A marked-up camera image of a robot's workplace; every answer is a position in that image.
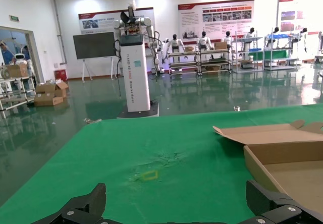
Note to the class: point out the wide red white wall poster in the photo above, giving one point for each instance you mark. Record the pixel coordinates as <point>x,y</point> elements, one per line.
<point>191,14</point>

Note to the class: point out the small red white wall poster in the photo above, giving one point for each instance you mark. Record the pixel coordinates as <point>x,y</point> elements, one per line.
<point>101,19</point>

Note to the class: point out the small white service robot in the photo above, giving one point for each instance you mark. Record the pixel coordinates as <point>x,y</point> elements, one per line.
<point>20,56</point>

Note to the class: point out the white tower mobile robot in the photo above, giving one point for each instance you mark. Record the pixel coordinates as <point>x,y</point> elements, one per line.
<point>135,70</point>

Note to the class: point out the cardboard box on rack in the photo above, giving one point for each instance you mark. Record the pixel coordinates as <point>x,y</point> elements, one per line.
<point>16,70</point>

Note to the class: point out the cardboard box with oval hole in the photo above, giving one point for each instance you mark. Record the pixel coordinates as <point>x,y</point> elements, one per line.
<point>290,153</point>

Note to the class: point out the grey door frame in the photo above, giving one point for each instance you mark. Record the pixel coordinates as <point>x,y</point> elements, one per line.
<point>32,52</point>

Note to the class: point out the red framed wall poster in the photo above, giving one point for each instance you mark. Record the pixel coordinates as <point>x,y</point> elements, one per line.
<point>302,7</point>

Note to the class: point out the white wall pipe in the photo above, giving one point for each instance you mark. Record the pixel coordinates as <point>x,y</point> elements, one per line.
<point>58,32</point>

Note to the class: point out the small cardboard box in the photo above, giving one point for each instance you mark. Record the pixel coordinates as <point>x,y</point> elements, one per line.
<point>189,49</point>

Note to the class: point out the closed cardboard box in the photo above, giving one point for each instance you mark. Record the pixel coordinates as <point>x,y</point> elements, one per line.
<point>45,100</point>

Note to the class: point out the large cardboard box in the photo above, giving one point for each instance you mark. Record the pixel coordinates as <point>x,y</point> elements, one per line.
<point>220,45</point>

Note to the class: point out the white black humanoid robot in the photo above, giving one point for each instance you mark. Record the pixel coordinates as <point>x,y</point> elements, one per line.
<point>249,35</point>
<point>174,43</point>
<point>227,40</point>
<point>271,41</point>
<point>205,41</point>
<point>301,36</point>

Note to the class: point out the open cardboard box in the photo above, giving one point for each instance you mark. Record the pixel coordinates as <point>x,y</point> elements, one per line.
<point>59,90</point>

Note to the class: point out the person in blue clothes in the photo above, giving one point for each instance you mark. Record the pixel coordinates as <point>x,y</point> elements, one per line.
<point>6,55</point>

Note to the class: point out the roller conveyor rack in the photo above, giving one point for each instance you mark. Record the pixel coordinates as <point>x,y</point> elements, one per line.
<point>217,50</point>
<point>181,54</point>

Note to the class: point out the red floor cabinet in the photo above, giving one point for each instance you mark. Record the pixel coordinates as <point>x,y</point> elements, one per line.
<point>60,75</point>

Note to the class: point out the white pipe rack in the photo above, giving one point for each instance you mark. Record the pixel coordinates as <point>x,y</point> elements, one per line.
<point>17,79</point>

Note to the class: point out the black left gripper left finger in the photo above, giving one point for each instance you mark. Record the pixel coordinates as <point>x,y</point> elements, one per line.
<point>75,209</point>

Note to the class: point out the metal shelf rack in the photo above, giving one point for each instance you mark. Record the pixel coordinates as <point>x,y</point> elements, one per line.
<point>255,56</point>
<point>276,54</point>

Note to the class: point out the green exit sign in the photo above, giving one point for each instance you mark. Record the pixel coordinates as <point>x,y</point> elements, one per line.
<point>14,18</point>

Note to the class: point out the dark screen on stand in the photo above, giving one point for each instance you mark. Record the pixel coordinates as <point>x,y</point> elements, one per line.
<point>93,45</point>

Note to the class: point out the green table cloth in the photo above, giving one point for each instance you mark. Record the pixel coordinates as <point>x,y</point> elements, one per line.
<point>126,145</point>

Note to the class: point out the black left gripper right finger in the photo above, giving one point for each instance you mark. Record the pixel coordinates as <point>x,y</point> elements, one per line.
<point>277,206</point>

